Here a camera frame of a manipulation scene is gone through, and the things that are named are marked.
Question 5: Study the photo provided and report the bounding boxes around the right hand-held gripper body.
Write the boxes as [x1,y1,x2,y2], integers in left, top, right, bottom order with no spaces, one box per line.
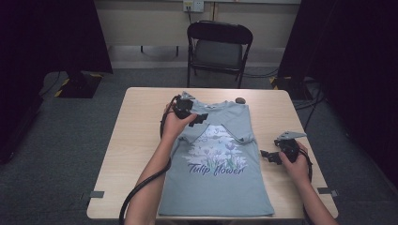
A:
[273,130,308,164]

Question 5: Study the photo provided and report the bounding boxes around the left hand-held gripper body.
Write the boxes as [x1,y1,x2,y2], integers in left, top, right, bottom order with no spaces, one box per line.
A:
[171,91,197,120]

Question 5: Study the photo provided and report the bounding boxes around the light blue printed t-shirt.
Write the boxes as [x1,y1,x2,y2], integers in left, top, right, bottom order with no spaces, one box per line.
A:
[158,99,276,218]

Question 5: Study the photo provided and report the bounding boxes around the person's left hand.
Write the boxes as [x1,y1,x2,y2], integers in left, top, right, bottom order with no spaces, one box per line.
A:
[161,103,199,143]

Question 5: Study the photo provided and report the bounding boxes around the person's right hand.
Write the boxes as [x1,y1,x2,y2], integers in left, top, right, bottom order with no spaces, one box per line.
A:
[278,141,312,186]

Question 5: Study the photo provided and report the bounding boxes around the black stand base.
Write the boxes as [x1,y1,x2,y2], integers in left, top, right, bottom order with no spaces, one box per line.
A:
[54,70,104,99]
[268,75,314,101]

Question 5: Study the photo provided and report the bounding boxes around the black folding chair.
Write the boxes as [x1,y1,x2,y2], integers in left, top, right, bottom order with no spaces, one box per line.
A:
[186,20,253,89]

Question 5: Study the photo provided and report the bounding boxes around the black curtain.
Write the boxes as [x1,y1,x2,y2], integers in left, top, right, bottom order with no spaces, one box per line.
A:
[0,0,114,165]
[277,0,398,188]

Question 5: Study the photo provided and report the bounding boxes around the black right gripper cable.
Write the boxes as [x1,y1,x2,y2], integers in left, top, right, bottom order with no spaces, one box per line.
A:
[298,147,314,225]

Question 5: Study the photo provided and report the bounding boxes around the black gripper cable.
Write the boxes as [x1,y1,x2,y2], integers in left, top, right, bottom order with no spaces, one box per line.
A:
[298,147,314,225]
[118,94,183,225]

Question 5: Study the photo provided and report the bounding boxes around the black floor cables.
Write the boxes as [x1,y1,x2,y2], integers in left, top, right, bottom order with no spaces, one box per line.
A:
[293,82,327,132]

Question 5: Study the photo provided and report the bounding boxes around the black floor cable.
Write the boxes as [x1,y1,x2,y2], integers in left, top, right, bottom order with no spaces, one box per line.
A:
[243,67,280,79]

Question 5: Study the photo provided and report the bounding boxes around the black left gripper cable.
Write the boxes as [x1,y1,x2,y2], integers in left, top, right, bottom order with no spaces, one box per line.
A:
[118,94,183,225]

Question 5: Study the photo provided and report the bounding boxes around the black plug cable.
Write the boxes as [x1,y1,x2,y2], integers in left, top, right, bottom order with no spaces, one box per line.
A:
[185,4,194,25]

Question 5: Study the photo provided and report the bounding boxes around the white wall outlet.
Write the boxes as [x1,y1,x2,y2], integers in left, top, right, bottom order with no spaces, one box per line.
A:
[182,0,205,13]

